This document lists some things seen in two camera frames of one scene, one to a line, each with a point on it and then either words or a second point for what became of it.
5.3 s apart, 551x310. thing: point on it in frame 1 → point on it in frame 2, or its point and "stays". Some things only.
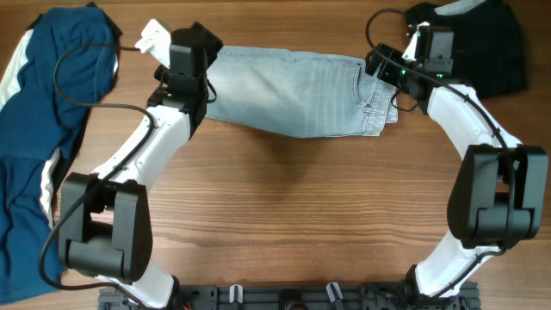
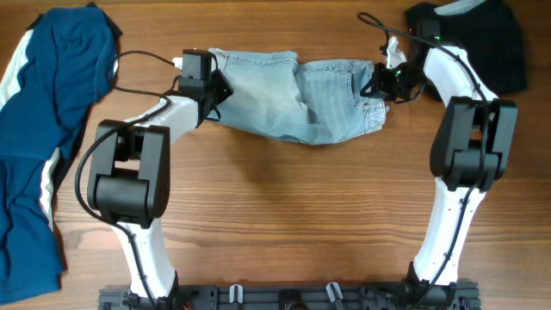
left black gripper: [215, 45] → [218, 77]
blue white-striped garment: [64, 65] stays
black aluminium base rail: [299, 296] stays
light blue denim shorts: [300, 93] stays
